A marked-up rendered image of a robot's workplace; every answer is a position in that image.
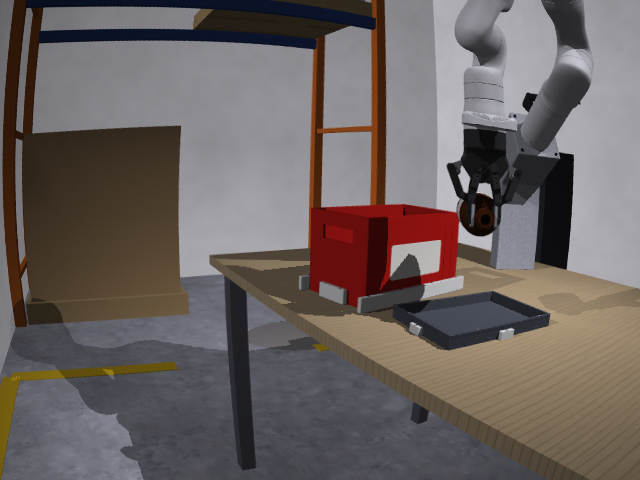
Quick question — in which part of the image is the brown bottle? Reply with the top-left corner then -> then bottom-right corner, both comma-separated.
457,192 -> 495,237

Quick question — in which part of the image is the red plastic crate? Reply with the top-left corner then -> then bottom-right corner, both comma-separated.
309,204 -> 459,308

